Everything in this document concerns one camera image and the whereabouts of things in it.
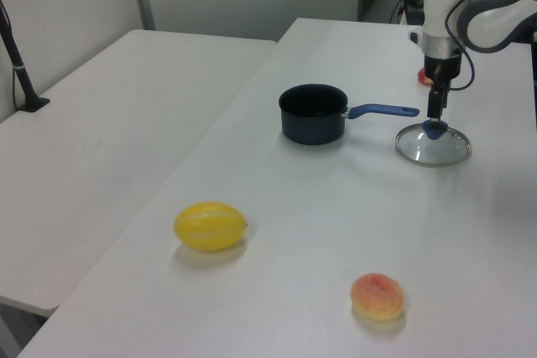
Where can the black camera pole stand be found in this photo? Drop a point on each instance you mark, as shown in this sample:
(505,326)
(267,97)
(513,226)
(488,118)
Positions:
(23,77)

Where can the glass lid with blue knob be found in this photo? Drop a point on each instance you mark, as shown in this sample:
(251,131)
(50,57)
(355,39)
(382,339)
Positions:
(432,150)

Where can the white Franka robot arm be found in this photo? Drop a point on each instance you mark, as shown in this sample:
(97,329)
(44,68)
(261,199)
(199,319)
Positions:
(438,6)

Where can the black box on floor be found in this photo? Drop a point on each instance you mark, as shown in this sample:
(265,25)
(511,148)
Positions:
(414,8)

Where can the white side table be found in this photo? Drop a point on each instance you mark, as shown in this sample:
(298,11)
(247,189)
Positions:
(105,123)

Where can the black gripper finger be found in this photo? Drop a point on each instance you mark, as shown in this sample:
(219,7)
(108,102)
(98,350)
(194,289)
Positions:
(444,99)
(434,106)

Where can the orange toy peach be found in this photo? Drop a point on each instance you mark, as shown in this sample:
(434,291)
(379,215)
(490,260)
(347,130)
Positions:
(377,297)

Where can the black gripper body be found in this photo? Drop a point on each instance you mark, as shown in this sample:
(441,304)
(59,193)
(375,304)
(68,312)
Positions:
(444,65)

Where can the red toy strawberry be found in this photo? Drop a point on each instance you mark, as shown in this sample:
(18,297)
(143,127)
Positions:
(422,78)

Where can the yellow striped toy melon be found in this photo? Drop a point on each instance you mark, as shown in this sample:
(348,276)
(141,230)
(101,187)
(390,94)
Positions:
(210,226)

